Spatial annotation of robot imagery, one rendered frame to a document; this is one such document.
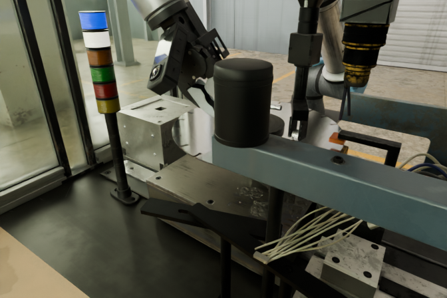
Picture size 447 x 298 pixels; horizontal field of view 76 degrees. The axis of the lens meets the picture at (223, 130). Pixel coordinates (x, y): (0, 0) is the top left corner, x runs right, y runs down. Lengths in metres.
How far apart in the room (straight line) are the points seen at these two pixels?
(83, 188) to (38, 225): 0.13
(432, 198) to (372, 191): 0.04
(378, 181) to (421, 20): 6.13
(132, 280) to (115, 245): 0.09
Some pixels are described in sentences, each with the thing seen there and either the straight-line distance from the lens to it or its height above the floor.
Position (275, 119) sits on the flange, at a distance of 0.58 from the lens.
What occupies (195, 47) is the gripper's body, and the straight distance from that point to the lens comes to 0.47.
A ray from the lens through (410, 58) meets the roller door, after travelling 6.44.
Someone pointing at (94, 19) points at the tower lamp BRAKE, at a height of 1.15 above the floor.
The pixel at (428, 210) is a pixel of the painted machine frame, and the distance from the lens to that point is 0.27.
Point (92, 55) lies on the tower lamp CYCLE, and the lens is 0.60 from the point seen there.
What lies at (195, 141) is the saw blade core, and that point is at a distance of 0.51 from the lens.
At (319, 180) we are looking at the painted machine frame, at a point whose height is 1.03.
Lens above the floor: 1.18
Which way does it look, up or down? 25 degrees down
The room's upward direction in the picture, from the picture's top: straight up
